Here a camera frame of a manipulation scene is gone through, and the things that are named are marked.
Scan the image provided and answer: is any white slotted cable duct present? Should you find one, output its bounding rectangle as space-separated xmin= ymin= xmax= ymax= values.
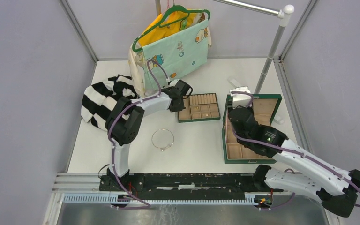
xmin=63 ymin=194 xmax=258 ymax=206

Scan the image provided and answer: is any cream cartoon print cloth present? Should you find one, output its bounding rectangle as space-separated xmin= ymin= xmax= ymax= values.
xmin=128 ymin=47 xmax=145 ymax=98

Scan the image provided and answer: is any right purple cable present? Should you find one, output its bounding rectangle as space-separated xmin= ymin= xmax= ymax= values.
xmin=229 ymin=90 xmax=360 ymax=212

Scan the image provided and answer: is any small green jewelry tray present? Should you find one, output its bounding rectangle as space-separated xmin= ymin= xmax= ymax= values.
xmin=177 ymin=93 xmax=221 ymax=123

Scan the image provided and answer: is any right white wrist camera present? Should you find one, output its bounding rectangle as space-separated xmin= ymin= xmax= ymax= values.
xmin=230 ymin=86 xmax=254 ymax=109

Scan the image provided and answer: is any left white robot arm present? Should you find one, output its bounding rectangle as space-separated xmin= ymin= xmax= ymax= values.
xmin=105 ymin=80 xmax=193 ymax=191

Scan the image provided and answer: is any green plastic hanger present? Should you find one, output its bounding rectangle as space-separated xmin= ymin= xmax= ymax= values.
xmin=131 ymin=5 xmax=211 ymax=53

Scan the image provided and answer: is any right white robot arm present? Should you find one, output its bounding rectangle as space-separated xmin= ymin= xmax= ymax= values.
xmin=227 ymin=106 xmax=360 ymax=218

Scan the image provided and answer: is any silver pearl necklace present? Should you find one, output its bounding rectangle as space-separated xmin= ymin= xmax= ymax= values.
xmin=151 ymin=128 xmax=175 ymax=152

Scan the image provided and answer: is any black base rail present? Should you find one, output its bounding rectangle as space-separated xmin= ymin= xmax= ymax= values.
xmin=99 ymin=172 xmax=282 ymax=200

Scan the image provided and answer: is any large green jewelry box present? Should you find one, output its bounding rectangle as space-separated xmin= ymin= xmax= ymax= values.
xmin=221 ymin=94 xmax=287 ymax=164

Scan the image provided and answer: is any purple cable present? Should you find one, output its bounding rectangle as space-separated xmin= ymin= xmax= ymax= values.
xmin=229 ymin=90 xmax=360 ymax=212
xmin=107 ymin=60 xmax=171 ymax=210

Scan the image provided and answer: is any silver clothes rack pole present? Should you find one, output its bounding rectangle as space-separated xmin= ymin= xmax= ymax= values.
xmin=216 ymin=0 xmax=295 ymax=94

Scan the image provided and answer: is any yellow garment on hanger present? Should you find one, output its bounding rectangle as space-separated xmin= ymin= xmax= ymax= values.
xmin=138 ymin=11 xmax=201 ymax=47

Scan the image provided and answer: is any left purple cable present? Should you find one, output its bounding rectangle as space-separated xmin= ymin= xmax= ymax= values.
xmin=107 ymin=60 xmax=171 ymax=210

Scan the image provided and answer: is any black white striped garment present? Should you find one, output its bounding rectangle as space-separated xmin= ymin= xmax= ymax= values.
xmin=81 ymin=75 xmax=138 ymax=131

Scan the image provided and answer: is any mint cartoon print cloth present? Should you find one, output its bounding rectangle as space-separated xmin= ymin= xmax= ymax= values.
xmin=142 ymin=20 xmax=210 ymax=91

